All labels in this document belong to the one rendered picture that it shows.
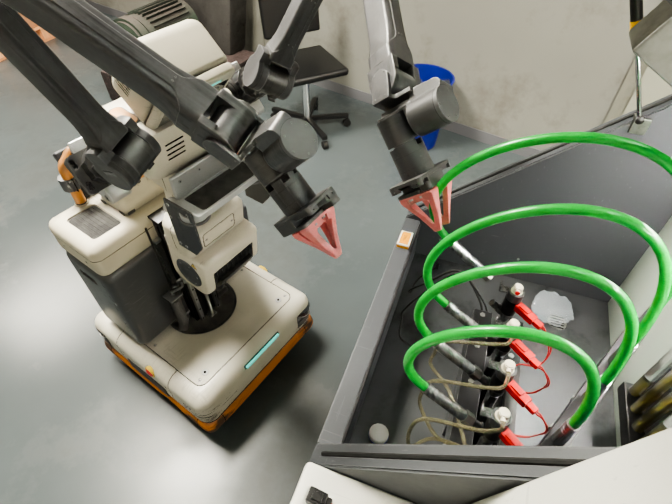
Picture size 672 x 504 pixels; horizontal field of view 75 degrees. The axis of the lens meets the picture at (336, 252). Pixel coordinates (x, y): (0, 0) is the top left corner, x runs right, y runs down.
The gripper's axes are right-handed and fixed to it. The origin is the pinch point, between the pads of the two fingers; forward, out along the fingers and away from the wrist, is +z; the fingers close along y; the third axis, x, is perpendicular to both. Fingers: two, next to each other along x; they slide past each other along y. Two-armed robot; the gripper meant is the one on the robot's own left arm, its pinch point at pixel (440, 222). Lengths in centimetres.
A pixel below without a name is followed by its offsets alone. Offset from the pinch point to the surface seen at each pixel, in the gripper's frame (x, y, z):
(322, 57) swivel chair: 153, 181, -86
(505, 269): -16.3, -15.7, 3.9
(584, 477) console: -23.8, -31.0, 18.9
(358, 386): 20.7, -15.7, 22.2
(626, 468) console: -28.1, -32.0, 16.1
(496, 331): -16.1, -22.6, 8.3
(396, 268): 25.0, 13.2, 10.9
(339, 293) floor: 121, 75, 39
